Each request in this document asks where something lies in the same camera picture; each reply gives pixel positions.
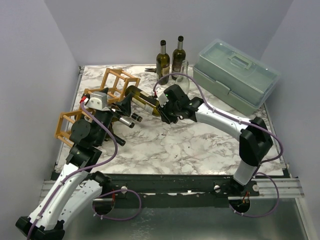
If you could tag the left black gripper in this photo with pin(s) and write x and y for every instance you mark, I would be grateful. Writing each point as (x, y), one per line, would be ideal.
(124, 106)

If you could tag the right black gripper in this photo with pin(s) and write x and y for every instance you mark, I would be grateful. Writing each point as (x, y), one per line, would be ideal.
(164, 113)

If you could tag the dark green wine bottle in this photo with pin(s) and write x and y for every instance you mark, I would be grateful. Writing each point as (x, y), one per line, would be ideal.
(143, 100)
(118, 139)
(125, 121)

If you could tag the clear square liquor bottle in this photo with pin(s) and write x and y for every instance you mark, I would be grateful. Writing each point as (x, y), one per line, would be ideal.
(136, 117)

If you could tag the wooden wine rack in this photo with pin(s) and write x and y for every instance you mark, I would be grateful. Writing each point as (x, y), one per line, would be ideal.
(117, 80)

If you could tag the clear glass bottle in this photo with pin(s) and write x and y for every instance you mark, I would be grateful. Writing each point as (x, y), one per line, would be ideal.
(182, 80)

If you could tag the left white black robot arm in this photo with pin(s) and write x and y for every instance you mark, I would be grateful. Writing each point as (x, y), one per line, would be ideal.
(75, 162)

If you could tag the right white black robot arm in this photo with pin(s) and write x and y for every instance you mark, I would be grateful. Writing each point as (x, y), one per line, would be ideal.
(253, 136)

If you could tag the green plastic toolbox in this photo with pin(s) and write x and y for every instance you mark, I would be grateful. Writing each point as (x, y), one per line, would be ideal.
(239, 80)

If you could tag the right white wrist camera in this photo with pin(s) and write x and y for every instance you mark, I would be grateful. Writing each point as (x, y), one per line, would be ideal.
(159, 98)

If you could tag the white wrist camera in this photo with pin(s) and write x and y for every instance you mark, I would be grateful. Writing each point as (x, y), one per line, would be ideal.
(159, 98)
(96, 100)

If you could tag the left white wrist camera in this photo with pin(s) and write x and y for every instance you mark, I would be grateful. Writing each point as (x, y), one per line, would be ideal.
(96, 100)

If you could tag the black mounting rail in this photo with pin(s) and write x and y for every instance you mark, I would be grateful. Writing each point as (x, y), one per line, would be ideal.
(135, 191)

